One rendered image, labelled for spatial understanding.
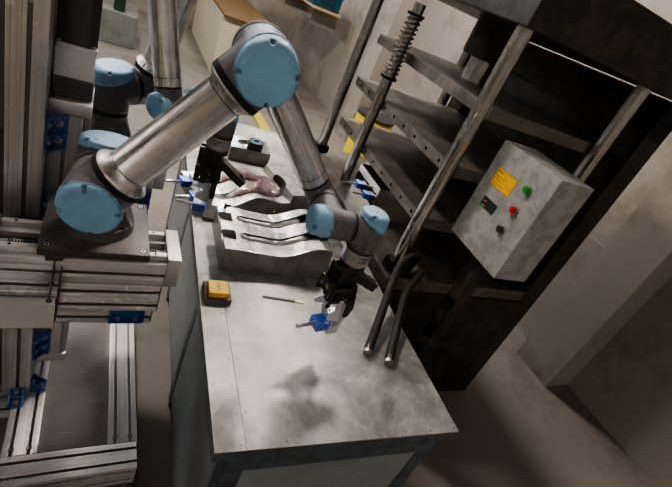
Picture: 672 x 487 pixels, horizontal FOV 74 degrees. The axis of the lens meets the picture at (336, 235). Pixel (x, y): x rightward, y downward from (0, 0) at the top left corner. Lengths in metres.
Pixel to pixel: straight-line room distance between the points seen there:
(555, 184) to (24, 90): 1.43
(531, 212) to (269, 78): 1.03
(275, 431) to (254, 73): 0.80
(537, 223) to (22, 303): 1.42
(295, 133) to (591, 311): 2.55
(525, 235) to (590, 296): 1.69
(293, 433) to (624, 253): 2.43
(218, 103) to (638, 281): 2.68
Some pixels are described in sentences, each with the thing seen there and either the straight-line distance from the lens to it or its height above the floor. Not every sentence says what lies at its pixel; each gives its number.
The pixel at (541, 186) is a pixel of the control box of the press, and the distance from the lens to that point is 1.58.
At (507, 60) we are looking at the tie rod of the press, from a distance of 1.67.
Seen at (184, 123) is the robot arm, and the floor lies 1.41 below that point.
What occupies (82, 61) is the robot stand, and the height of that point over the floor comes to 1.35.
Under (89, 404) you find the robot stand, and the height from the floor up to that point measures 0.21.
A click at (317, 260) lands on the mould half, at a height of 0.89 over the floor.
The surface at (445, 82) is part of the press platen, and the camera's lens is 2.04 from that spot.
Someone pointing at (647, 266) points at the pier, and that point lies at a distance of 3.09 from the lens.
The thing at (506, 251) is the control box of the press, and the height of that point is 1.18.
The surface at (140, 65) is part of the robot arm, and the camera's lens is 1.59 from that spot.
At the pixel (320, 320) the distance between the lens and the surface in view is 1.25.
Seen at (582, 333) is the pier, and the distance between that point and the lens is 3.27.
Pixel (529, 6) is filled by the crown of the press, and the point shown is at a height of 1.86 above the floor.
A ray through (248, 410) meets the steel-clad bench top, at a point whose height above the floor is 0.80.
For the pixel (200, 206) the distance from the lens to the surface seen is 1.54.
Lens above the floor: 1.73
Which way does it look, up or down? 29 degrees down
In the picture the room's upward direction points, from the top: 25 degrees clockwise
